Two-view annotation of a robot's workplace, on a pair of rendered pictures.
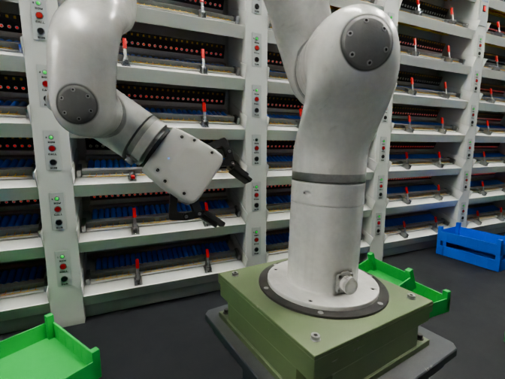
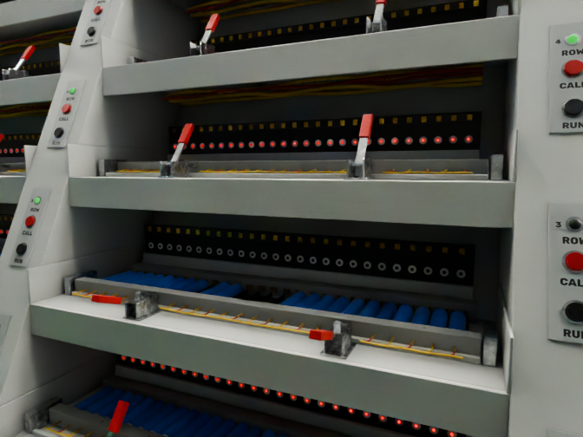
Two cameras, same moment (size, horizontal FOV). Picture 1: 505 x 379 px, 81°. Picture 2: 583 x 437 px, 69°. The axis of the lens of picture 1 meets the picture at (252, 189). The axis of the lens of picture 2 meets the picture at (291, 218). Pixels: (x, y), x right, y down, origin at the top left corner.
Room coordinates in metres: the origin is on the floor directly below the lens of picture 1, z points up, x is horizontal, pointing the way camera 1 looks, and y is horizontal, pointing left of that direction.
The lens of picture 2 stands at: (0.79, -0.11, 0.51)
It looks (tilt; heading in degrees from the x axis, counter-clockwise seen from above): 14 degrees up; 48
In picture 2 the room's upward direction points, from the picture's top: 9 degrees clockwise
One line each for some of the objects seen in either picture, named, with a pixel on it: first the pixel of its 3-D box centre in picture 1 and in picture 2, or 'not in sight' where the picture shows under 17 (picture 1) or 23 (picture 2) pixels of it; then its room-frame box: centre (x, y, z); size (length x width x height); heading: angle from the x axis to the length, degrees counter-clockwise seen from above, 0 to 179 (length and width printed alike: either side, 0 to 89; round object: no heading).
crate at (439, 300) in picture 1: (396, 289); not in sight; (1.12, -0.58, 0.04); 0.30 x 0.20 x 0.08; 24
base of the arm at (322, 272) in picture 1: (324, 233); not in sight; (0.50, -0.12, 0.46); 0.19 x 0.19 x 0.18
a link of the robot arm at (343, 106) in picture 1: (339, 104); not in sight; (0.46, -0.13, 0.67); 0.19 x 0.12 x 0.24; 3
